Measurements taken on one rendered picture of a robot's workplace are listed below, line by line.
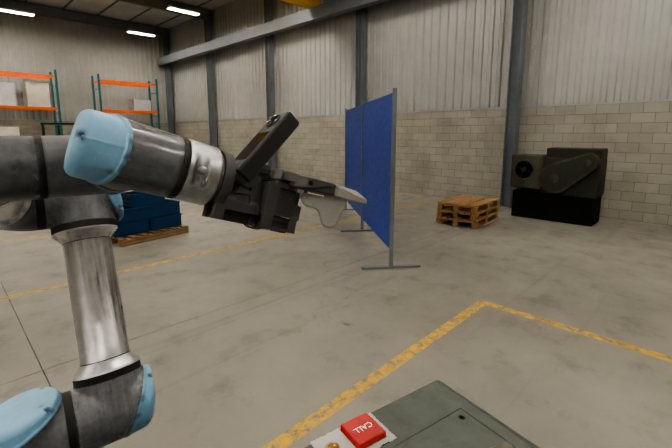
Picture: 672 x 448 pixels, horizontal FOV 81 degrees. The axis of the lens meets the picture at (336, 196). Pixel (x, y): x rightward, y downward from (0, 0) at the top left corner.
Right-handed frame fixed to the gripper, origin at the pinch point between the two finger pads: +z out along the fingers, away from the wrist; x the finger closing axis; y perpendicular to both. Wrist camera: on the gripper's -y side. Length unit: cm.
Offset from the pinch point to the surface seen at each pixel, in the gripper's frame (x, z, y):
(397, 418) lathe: -0.8, 25.4, 37.4
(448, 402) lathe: 2.5, 36.3, 34.2
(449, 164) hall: -606, 852, -265
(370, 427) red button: -1.2, 18.8, 38.4
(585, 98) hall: -283, 851, -402
